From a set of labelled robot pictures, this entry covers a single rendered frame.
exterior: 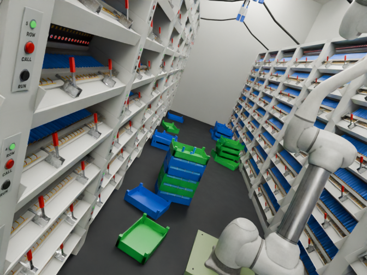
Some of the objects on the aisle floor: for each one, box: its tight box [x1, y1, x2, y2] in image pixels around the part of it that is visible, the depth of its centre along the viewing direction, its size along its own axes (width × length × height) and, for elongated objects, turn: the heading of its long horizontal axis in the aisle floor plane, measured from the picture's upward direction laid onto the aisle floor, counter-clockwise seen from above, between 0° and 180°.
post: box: [70, 0, 158, 255], centre depth 108 cm, size 20×9×180 cm, turn 39°
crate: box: [115, 213, 170, 265], centre depth 155 cm, size 30×20×8 cm
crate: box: [123, 182, 171, 220], centre depth 192 cm, size 30×20×8 cm
